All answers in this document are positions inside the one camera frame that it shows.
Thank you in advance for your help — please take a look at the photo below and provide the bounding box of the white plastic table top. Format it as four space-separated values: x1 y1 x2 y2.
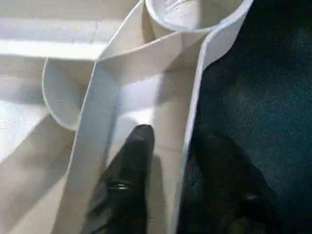
0 0 254 234

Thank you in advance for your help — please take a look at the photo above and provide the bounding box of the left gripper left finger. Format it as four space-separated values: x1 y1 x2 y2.
80 123 156 234

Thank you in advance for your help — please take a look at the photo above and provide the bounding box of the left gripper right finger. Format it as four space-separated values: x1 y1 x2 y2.
179 130 288 234

